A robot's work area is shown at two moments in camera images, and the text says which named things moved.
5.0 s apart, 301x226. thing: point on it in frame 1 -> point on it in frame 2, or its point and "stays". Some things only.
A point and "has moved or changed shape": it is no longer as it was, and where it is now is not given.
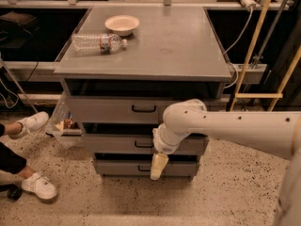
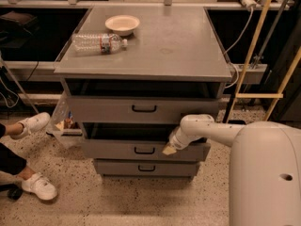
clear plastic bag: x=63 y=124 stays
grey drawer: x=137 y=144 has moved or changed shape
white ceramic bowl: x=122 y=24 stays
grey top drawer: x=120 y=109 stays
